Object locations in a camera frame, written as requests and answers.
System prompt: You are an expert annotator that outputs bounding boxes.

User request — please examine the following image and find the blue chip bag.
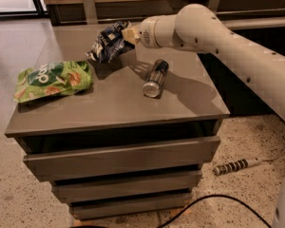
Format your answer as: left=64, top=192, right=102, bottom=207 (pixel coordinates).
left=86, top=21, right=135, bottom=64

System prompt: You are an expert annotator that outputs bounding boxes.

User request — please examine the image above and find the silver blue drink can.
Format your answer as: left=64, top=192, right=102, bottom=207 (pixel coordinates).
left=142, top=59, right=169, bottom=98

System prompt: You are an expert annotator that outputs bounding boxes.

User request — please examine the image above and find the green rice chip bag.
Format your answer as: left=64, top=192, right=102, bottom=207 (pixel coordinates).
left=13, top=61, right=93, bottom=103

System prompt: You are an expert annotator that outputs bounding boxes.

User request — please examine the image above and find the grey drawer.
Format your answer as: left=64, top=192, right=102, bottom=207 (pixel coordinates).
left=69, top=192, right=192, bottom=219
left=52, top=170, right=201, bottom=203
left=24, top=136, right=220, bottom=181

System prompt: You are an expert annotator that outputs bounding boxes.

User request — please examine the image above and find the black floor cable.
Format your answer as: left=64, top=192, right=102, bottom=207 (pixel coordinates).
left=157, top=194, right=274, bottom=228

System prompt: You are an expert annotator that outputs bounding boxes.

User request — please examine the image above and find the bottom grey drawer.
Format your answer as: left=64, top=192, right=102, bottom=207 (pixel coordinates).
left=69, top=192, right=192, bottom=219

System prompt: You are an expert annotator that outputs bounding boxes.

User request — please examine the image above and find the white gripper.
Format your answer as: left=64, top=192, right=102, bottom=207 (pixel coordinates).
left=122, top=15, right=178, bottom=48

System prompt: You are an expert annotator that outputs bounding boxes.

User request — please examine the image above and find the middle grey drawer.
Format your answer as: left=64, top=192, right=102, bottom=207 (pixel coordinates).
left=52, top=170, right=201, bottom=203

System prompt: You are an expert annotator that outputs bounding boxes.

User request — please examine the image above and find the left metal bracket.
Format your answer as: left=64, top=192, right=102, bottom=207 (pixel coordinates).
left=82, top=0, right=98, bottom=24

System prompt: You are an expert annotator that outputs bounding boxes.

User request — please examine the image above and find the white power strip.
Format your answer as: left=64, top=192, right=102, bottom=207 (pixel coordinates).
left=213, top=148, right=285, bottom=176

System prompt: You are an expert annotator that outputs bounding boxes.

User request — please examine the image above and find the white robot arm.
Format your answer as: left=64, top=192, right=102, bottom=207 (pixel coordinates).
left=122, top=4, right=285, bottom=122

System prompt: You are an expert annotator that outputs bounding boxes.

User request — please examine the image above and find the top grey drawer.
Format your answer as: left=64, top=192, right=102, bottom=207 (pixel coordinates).
left=24, top=136, right=220, bottom=181

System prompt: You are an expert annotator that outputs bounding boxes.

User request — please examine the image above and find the grey drawer cabinet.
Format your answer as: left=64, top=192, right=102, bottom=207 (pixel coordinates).
left=4, top=20, right=231, bottom=220

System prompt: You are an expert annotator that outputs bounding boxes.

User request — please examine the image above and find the wooden counter bench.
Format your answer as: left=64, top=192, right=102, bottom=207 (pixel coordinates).
left=44, top=0, right=285, bottom=26

